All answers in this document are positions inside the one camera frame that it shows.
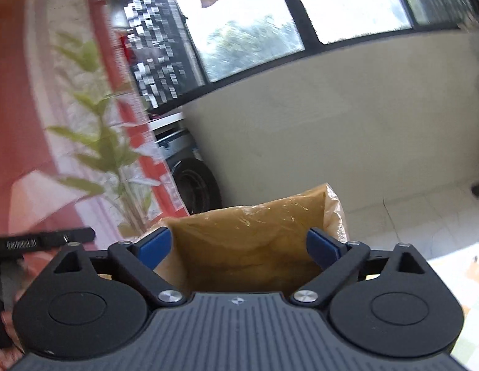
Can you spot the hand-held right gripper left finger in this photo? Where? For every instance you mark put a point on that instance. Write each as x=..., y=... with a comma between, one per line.
x=156, y=246

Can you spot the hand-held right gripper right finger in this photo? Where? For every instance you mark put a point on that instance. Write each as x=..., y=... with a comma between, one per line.
x=322, y=248

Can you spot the taped cardboard box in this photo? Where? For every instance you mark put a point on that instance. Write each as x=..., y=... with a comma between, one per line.
x=243, y=251

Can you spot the black tire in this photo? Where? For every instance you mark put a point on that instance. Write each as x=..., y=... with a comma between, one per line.
x=197, y=187

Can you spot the green leafy plant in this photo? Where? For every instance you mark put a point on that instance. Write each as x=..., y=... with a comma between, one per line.
x=108, y=150

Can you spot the white appliance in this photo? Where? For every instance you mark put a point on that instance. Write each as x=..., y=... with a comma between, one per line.
x=173, y=133

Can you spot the red printed curtain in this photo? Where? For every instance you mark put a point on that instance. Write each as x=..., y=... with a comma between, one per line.
x=19, y=104

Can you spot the black perforated screen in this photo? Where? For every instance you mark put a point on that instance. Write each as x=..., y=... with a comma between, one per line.
x=154, y=42

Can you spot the black framed window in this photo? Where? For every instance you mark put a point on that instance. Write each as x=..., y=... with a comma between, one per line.
x=285, y=15

